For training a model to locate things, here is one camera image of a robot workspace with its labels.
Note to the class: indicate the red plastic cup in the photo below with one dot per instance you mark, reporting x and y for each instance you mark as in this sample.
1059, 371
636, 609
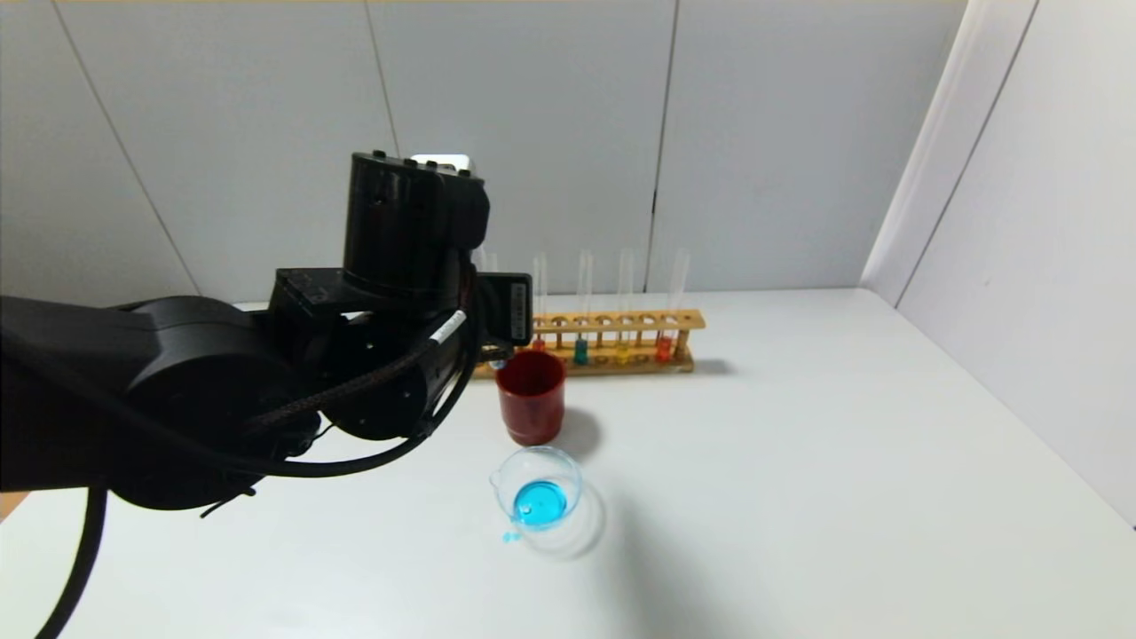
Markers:
531, 408

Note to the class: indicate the test tube with red pigment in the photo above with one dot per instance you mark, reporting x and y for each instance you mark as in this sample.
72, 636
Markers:
663, 351
539, 293

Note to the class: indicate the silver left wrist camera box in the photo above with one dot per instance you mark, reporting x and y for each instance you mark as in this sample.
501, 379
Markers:
444, 163

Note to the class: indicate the clear glass beaker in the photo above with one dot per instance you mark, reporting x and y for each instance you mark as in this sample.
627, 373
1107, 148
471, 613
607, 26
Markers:
540, 501

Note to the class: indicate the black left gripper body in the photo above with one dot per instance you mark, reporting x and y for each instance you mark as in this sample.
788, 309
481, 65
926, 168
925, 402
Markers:
513, 308

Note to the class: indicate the wooden test tube rack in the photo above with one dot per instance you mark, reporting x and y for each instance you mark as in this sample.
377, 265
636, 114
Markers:
612, 323

